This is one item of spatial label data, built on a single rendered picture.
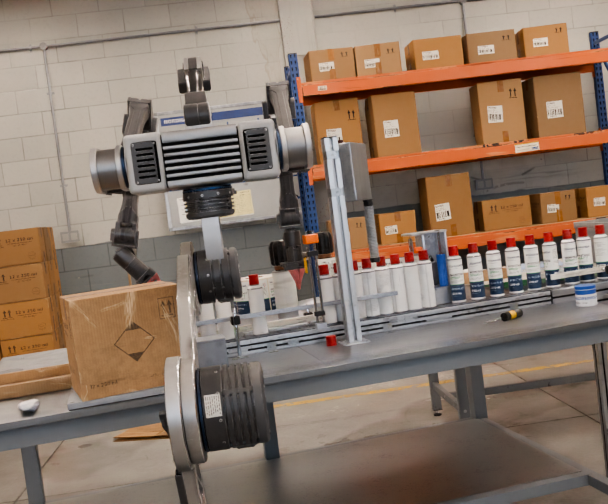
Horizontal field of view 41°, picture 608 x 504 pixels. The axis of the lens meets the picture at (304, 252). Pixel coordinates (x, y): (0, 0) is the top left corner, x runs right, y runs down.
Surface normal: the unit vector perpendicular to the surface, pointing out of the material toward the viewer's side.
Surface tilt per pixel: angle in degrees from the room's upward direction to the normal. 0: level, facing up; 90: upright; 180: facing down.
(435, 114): 90
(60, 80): 90
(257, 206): 90
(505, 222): 91
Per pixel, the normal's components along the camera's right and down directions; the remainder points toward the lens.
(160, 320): 0.38, 0.00
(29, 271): 0.18, 0.02
